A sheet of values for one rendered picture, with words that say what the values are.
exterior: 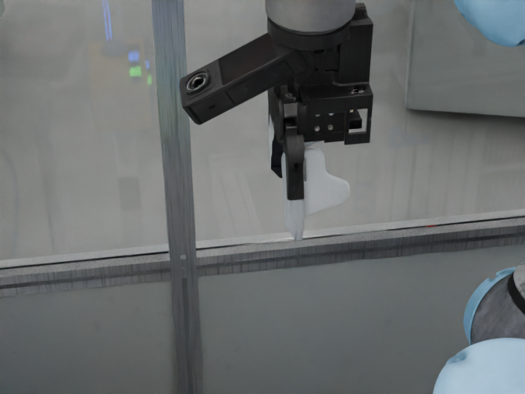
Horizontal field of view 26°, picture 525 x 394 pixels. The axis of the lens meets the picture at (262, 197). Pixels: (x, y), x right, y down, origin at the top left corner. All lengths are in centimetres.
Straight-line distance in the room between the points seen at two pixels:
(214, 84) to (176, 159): 64
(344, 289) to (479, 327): 53
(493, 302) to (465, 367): 80
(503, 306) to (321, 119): 40
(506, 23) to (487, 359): 33
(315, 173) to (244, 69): 12
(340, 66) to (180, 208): 73
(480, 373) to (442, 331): 143
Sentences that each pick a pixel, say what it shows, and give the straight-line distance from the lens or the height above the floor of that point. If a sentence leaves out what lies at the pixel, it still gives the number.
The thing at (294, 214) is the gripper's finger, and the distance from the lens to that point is 102.
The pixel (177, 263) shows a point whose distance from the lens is 173.
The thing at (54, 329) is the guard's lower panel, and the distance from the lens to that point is 182.
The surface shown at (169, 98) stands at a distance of 154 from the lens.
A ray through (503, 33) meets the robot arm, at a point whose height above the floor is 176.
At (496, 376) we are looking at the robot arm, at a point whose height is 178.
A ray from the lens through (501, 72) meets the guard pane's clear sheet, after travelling 165.
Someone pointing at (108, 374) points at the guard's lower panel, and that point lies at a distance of 190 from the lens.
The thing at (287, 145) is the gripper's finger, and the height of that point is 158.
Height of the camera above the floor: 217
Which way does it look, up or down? 40 degrees down
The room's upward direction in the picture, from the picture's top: straight up
